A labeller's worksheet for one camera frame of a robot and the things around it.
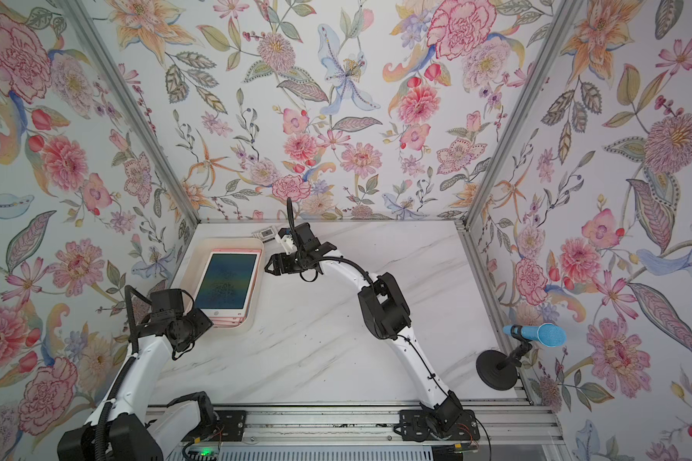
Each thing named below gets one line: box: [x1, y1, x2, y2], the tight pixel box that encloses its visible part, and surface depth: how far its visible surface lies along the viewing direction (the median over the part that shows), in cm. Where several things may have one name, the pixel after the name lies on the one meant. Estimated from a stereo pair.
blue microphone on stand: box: [475, 322, 568, 391], surface depth 82 cm
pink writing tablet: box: [193, 248, 262, 329], surface depth 100 cm
